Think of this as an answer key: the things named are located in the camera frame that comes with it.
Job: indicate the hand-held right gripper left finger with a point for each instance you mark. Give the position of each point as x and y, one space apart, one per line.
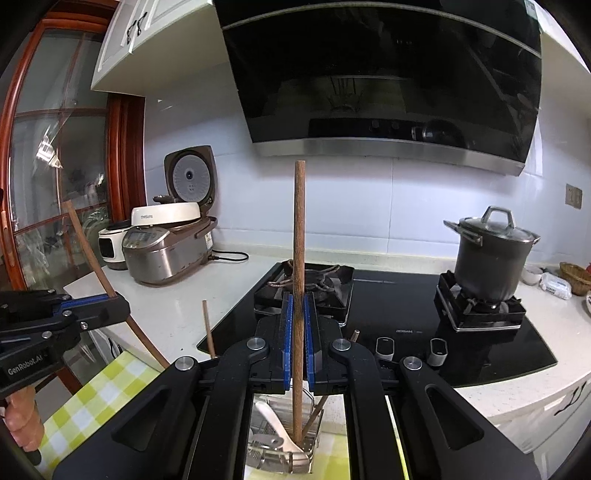
288 341

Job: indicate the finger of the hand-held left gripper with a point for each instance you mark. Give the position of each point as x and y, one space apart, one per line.
108 316
87 302

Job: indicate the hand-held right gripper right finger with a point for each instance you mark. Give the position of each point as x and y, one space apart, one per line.
308 341

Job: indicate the single reddish brown chopstick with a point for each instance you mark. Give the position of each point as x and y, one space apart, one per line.
92 258
299 230

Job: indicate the person's left hand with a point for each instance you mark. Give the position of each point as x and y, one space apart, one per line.
23 415

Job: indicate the small white kitchen appliance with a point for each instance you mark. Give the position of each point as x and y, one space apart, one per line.
111 249

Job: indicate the black pan support grate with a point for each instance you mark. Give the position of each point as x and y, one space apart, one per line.
332 277
461 314

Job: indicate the silver stove knob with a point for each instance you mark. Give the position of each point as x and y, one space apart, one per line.
438 351
384 348

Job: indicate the yellow checked tablecloth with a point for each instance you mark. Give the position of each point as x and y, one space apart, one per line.
92 406

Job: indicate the white kitchen counter unit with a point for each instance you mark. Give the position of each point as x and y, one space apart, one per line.
184 304

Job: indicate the black glass gas cooktop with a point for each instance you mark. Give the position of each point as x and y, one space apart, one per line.
397 300

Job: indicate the red wooden glass door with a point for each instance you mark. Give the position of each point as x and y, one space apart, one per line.
124 161

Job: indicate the white cooker with open lid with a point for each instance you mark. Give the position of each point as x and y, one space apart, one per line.
189 175

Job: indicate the dark grey stock pot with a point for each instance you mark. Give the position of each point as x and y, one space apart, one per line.
485 267

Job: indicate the glass pot lid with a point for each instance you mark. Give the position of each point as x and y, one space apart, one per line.
498 230

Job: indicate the small white bowl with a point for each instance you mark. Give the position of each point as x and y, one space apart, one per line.
532 275

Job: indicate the white wipes packet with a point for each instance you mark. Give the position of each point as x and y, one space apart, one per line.
555 285

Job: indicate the wicker basket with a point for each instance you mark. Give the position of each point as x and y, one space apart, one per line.
576 277

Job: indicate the black range hood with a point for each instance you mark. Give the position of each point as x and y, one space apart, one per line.
369 69

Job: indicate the white wall cabinet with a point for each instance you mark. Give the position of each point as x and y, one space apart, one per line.
561 50
161 37

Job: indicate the wall outlet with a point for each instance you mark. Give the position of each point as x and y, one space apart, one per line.
574 196

